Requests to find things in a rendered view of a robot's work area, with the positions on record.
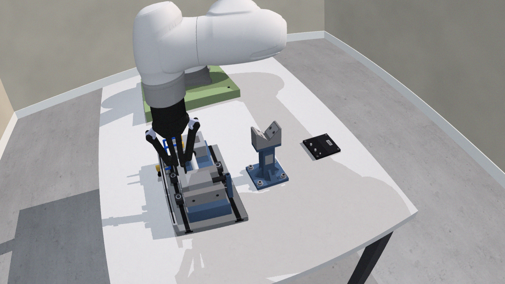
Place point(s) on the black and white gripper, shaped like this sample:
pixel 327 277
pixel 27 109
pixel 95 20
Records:
pixel 171 122

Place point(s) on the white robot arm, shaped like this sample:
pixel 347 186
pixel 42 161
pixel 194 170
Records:
pixel 173 52

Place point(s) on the grey flat bar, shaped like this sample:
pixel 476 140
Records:
pixel 186 189

